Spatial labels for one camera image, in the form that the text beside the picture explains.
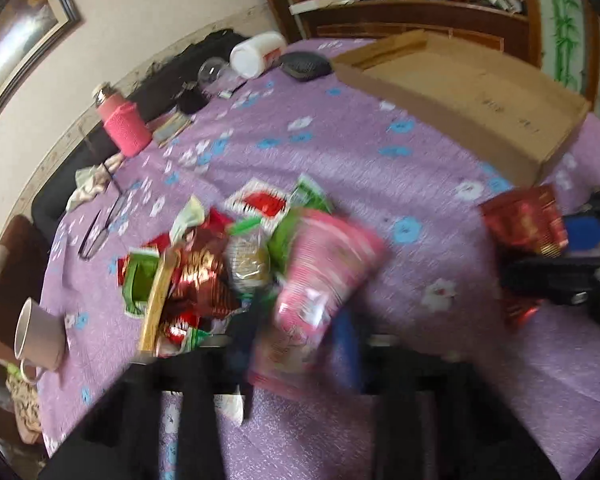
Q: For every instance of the clear glass cup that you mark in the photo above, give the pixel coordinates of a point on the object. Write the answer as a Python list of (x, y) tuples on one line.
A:
[(215, 71)]

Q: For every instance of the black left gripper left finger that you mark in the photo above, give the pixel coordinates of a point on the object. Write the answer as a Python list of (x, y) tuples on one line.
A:
[(118, 438)]

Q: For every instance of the wooden brick-pattern cabinet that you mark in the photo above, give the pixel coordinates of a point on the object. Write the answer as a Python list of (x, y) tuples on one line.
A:
[(510, 26)]

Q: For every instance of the dark red snack packet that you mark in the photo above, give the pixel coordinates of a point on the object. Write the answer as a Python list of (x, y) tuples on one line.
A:
[(526, 220)]

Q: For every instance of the bamboo pattern glass door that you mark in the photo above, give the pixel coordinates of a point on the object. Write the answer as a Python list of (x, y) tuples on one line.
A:
[(570, 38)]

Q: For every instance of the green snack packet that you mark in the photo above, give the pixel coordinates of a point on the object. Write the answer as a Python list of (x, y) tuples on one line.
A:
[(307, 194)]

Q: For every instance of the pink cartoon candy packet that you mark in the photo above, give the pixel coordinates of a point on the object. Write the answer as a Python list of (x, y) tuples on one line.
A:
[(330, 258)]

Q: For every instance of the small booklet card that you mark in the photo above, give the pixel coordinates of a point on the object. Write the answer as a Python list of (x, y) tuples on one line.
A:
[(167, 127)]

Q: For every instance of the white cloth gloves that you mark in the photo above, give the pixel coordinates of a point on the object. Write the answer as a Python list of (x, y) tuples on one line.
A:
[(92, 181)]

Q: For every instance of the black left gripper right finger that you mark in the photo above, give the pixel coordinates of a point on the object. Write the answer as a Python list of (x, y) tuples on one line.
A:
[(433, 418)]

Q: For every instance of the white ceramic mug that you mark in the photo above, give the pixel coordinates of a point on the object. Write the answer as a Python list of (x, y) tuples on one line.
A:
[(40, 342)]

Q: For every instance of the black sofa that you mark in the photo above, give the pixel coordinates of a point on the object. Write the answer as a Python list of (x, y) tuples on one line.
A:
[(154, 95)]

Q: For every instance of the white red snack packet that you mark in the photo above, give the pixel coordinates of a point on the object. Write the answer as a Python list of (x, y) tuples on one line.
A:
[(258, 199)]

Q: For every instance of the pink knit-sleeve bottle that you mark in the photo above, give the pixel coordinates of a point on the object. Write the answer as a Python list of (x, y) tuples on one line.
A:
[(121, 120)]

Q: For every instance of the purple floral tablecloth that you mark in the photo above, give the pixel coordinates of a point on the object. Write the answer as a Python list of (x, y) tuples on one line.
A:
[(379, 164)]

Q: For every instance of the purple frame eyeglasses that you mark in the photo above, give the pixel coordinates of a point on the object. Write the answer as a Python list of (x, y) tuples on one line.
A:
[(98, 231)]

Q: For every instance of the brown wooden chair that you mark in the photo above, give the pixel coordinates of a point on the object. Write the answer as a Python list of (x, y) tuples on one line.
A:
[(23, 259)]

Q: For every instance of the black glasses case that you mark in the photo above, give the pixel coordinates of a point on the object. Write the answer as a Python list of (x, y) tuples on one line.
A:
[(304, 66)]

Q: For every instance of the cardboard tray box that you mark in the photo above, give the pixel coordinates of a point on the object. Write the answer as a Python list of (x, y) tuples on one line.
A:
[(505, 111)]

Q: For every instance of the small black pouch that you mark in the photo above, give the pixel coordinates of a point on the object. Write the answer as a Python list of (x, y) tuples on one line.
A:
[(191, 99)]

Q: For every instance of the white plastic jar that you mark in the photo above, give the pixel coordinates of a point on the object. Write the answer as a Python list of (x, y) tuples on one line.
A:
[(253, 57)]

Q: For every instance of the shiny red foil snack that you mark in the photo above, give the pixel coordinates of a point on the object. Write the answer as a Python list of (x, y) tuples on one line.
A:
[(200, 280)]

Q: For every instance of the yellow cracker packet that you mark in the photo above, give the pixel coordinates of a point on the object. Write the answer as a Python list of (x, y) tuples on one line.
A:
[(157, 297)]

